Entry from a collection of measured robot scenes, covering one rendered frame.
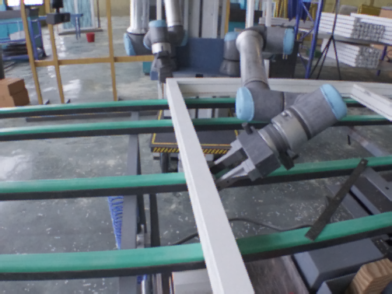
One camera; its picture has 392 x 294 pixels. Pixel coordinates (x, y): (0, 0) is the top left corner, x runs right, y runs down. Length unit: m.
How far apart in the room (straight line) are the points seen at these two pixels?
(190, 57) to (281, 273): 1.53
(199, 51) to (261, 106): 1.29
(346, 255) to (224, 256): 0.49
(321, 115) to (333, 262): 0.41
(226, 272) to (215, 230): 0.08
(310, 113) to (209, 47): 1.41
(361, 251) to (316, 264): 0.16
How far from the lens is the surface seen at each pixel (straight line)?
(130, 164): 0.83
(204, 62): 1.96
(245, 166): 0.60
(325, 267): 0.80
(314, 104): 0.62
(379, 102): 1.52
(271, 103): 0.72
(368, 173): 0.93
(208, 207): 0.51
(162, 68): 1.33
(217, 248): 0.44
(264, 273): 0.85
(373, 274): 0.79
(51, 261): 0.56
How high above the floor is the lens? 1.28
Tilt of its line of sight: 30 degrees down
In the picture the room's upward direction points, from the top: 3 degrees clockwise
